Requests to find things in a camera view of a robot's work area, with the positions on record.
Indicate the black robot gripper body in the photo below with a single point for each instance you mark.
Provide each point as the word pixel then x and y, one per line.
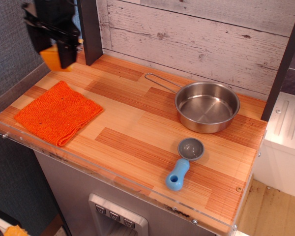
pixel 55 15

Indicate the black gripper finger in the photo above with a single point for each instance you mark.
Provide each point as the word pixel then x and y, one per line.
pixel 67 51
pixel 39 37

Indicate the yellow cheese wedge toy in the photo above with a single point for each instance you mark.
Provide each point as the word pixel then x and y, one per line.
pixel 52 59

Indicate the orange knitted cloth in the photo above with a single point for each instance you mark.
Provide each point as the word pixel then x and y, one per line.
pixel 58 114

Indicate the clear acrylic table guard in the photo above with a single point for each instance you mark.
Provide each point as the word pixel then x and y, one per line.
pixel 133 142

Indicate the stainless steel pan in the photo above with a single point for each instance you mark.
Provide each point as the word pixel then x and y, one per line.
pixel 203 107

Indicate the grey toy fridge cabinet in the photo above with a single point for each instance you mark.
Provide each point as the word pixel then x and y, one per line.
pixel 71 188

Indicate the blue grey toy scoop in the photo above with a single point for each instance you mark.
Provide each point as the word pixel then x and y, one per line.
pixel 190 150

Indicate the silver dispenser button panel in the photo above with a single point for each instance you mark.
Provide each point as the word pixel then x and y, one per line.
pixel 110 218

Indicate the yellow object bottom left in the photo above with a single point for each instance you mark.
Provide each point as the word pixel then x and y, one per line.
pixel 15 231

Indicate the brass screw in tabletop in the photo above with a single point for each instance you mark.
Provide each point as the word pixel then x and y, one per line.
pixel 239 189

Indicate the white cabinet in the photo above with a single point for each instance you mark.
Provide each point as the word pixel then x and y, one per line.
pixel 275 164

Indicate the dark right shelf post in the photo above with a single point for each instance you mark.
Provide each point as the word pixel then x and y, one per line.
pixel 280 76

